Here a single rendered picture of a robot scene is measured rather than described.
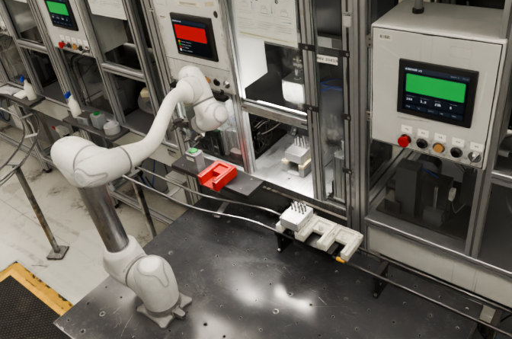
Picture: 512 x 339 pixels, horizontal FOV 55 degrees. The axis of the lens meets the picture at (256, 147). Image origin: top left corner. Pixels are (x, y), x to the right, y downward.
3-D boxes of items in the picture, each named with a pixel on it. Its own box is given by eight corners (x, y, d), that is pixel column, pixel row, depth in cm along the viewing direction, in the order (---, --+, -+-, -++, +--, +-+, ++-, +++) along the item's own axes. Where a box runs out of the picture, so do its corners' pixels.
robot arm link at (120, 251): (132, 297, 216) (102, 276, 228) (159, 272, 225) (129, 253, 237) (65, 161, 170) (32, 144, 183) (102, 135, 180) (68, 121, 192)
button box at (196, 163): (188, 170, 261) (184, 151, 255) (198, 162, 266) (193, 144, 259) (199, 174, 257) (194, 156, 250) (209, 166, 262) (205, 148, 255)
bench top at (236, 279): (55, 328, 220) (52, 322, 218) (212, 194, 285) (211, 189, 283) (357, 583, 136) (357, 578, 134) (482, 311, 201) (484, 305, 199)
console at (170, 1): (168, 81, 248) (145, -11, 223) (205, 58, 266) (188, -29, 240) (230, 97, 225) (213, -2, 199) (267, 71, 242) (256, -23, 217)
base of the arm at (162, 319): (170, 335, 205) (167, 327, 202) (136, 311, 218) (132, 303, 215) (200, 305, 216) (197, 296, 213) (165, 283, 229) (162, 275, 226)
